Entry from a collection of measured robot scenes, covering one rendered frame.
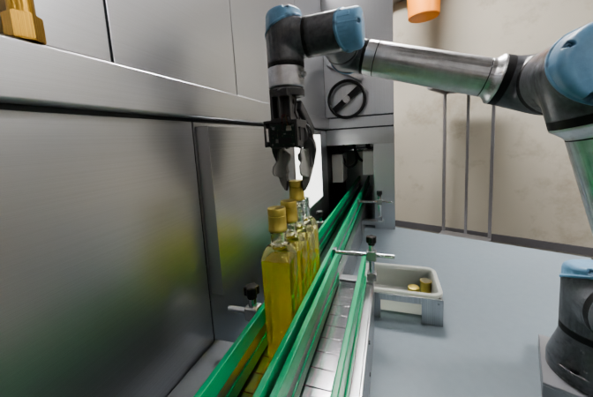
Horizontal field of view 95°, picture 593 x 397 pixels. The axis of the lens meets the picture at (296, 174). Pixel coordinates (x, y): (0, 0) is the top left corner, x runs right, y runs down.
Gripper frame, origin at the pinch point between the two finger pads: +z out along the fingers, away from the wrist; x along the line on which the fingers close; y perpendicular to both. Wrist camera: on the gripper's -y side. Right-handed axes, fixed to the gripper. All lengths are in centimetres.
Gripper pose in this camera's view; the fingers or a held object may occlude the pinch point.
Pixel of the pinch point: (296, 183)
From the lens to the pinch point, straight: 61.0
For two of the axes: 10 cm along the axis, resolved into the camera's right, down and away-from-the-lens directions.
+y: -3.4, 1.4, -9.3
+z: 0.6, 9.9, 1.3
